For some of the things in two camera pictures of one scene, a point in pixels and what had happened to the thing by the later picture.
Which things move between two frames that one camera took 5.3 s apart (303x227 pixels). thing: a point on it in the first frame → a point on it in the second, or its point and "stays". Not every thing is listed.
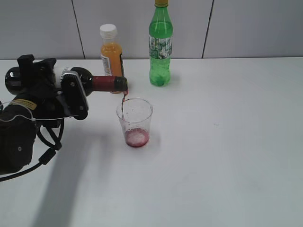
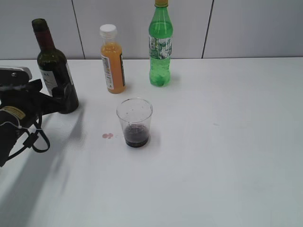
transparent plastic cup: x=135 y=114 stays
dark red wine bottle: x=93 y=83 → x=53 y=66
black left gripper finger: x=75 y=93 → x=11 y=76
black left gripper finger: x=38 y=75 → x=63 y=100
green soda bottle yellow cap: x=160 y=30 stays
